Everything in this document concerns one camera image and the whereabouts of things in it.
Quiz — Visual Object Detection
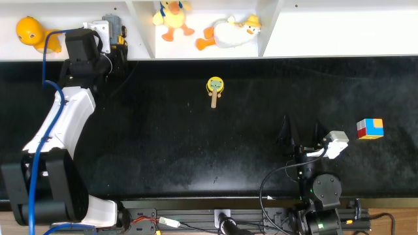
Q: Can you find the many-coloured puzzle cube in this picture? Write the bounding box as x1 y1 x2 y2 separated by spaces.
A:
355 117 385 141

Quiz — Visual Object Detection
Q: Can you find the yellow rattle drum toy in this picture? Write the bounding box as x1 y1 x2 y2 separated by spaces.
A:
205 76 225 109

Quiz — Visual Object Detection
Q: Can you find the mounting rail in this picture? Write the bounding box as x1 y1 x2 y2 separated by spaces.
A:
116 199 396 235

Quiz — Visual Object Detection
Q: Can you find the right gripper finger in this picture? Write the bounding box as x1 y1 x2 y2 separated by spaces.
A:
276 114 297 155
312 119 330 145

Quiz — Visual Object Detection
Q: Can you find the white shelf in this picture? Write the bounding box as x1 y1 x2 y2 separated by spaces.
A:
0 0 418 62

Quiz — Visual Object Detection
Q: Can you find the grey and yellow toy truck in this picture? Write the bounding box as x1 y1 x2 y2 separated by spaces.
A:
101 13 129 47

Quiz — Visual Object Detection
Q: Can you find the yellow plush duck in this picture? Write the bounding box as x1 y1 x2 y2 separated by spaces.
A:
152 1 196 42

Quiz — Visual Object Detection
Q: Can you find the blue cable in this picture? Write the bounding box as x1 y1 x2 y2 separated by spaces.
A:
27 27 97 235

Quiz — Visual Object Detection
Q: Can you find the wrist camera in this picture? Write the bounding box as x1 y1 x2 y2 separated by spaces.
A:
306 130 350 160
82 20 111 55

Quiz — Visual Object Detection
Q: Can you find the black cable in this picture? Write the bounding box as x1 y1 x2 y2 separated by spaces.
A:
259 145 328 235

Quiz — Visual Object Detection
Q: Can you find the white plush duck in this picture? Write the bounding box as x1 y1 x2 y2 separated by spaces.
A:
195 14 263 52

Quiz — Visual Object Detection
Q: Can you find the yellow rubber duck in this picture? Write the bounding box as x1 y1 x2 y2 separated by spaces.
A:
15 16 63 54

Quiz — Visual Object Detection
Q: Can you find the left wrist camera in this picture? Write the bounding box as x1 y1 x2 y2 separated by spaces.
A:
82 20 111 55

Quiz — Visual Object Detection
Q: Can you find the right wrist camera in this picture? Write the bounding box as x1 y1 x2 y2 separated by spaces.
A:
306 130 350 160

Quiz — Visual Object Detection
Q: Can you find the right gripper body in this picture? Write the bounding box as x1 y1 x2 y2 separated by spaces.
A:
292 145 315 157

